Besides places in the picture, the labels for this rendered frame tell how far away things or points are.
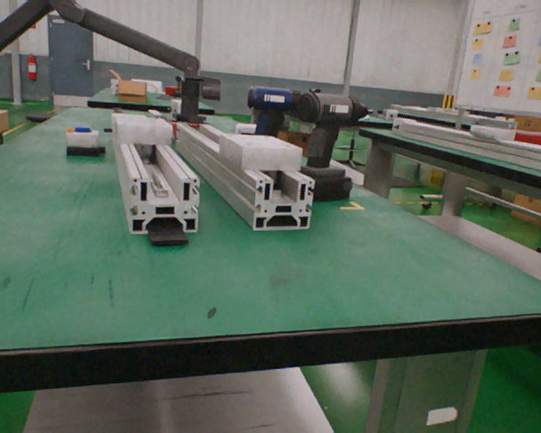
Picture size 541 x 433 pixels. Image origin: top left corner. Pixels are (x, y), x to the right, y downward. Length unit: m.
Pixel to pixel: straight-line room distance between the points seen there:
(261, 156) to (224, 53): 11.89
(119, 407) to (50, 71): 11.62
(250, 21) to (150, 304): 12.46
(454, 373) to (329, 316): 0.29
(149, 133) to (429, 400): 0.71
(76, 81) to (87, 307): 12.07
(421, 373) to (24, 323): 0.50
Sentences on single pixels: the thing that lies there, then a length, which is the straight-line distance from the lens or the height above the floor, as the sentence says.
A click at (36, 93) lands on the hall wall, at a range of 12.70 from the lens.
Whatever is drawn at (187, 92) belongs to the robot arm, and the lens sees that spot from 1.51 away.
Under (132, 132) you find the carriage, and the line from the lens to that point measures 0.99.
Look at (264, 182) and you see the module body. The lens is 0.72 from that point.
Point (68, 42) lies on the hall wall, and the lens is 12.55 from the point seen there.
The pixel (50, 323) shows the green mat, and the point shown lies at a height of 0.78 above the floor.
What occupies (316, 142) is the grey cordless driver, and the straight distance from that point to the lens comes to 0.96.
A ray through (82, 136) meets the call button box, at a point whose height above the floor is 0.83.
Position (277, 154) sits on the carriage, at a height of 0.89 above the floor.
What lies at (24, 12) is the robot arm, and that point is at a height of 1.15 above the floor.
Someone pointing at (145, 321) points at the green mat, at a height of 0.78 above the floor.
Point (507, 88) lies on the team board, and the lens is 4.13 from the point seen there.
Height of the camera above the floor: 1.01
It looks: 16 degrees down
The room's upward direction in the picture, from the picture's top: 5 degrees clockwise
